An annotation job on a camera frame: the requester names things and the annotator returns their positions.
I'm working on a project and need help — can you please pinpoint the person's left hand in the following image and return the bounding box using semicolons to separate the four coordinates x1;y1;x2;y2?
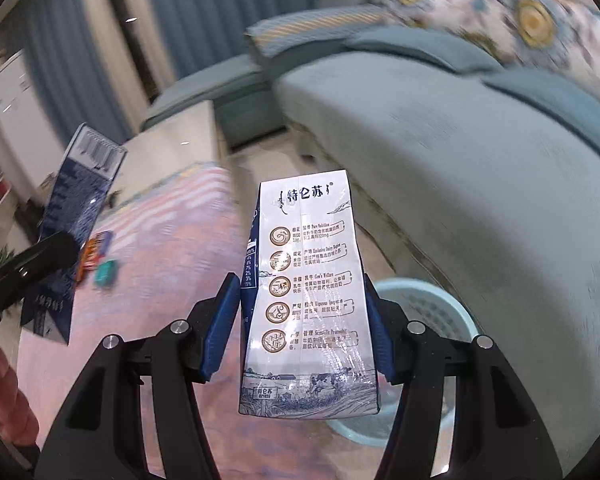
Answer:
0;347;40;448

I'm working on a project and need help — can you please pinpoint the blue white milk carton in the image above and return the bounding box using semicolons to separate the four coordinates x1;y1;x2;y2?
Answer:
239;170;380;420

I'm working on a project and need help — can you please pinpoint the teal pillow left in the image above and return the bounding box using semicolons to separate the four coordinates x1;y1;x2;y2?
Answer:
343;25;503;75

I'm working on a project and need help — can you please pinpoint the floral cushion right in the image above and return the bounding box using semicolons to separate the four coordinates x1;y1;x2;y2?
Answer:
504;0;600;99

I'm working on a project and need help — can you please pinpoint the pink patterned table cloth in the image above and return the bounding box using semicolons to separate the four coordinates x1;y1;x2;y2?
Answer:
17;165;382;479

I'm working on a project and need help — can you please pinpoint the light blue trash basket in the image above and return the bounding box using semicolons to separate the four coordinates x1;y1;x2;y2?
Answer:
328;278;478;448

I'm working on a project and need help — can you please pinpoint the floral cushion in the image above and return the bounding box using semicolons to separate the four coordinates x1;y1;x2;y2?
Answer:
504;0;600;99
384;0;515;61

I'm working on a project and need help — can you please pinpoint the striped armrest cover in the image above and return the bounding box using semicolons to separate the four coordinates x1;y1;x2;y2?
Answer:
246;4;385;58

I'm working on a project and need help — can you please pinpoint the white coffee table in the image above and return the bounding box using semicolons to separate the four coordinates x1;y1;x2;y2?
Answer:
111;101;228;204

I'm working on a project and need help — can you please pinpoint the teal fabric sofa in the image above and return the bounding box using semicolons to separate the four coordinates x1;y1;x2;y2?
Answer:
140;0;600;470

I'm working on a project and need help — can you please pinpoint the teal wrapped packet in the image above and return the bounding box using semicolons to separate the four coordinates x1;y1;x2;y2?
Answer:
94;260;119;289

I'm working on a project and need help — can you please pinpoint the cream sheer curtain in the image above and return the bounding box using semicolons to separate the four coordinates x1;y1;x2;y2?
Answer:
82;0;176;132

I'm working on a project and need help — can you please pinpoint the blue curtain left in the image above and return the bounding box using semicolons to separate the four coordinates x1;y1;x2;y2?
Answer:
1;0;132;144

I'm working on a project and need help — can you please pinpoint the floral cushion left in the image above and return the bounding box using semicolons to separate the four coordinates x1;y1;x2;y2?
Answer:
384;0;515;61

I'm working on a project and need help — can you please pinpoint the teal pillow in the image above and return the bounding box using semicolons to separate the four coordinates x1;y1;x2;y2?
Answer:
343;25;503;75
481;68;600;156

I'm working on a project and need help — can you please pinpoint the teal pillow right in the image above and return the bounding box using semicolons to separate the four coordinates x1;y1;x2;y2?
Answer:
481;68;600;156

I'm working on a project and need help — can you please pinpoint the red blue card box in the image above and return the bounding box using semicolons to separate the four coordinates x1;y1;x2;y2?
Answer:
76;230;114;283

